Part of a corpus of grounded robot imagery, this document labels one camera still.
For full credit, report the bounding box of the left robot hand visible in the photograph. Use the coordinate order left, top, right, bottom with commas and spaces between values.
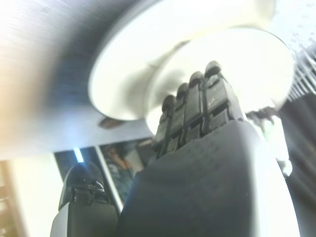
50, 60, 297, 237

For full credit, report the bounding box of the silver wire dish rack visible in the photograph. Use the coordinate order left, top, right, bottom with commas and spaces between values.
287, 44, 316, 101

